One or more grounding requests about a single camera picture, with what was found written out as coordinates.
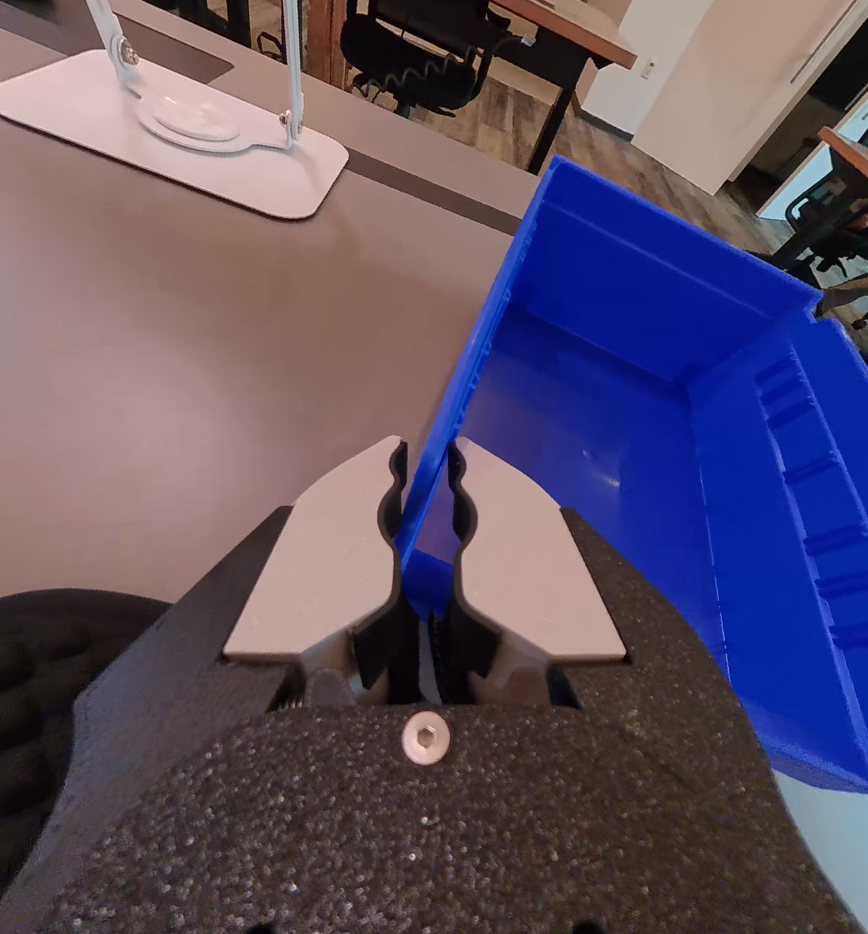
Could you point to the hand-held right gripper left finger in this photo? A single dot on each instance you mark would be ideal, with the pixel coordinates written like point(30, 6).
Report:
point(317, 576)

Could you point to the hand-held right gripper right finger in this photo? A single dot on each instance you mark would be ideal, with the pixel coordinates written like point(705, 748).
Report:
point(536, 584)

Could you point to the blue plastic bin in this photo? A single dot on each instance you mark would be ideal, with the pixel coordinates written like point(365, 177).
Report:
point(609, 452)

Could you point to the wooden top desk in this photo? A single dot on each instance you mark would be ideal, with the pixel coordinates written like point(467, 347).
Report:
point(864, 157)
point(579, 36)

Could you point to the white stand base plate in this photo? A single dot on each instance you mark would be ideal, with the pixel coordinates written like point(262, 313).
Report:
point(273, 175)

